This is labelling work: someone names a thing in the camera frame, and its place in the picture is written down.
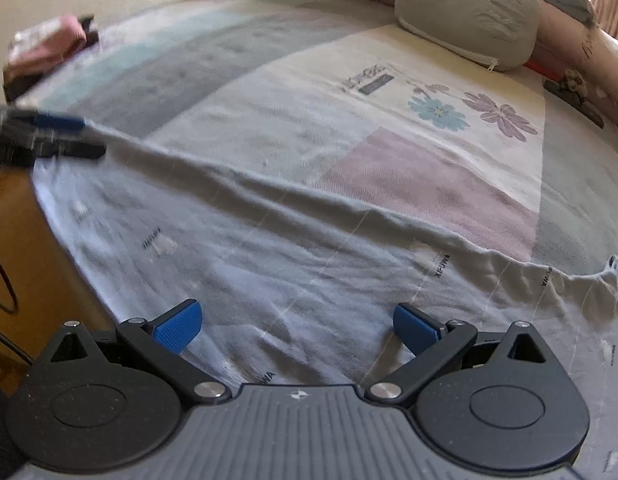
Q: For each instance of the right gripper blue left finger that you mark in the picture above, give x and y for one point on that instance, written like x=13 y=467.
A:
x=155 y=346

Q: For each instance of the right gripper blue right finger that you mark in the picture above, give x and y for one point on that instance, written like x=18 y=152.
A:
x=437 y=349

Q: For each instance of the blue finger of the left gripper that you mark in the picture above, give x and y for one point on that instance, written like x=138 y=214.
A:
x=70 y=148
x=55 y=122

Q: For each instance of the grey striped pants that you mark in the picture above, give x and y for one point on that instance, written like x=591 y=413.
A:
x=298 y=285

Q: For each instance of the dark folded garment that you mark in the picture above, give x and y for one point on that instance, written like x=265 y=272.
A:
x=14 y=88

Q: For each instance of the pink folded towel stack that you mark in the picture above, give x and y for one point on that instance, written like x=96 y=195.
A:
x=41 y=47

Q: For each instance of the black phone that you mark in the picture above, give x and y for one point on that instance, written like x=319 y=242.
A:
x=573 y=99

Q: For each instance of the grey cat face cushion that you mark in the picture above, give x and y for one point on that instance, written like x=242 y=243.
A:
x=498 y=34

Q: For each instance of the green folded garment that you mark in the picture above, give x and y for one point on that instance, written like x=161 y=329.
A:
x=580 y=10

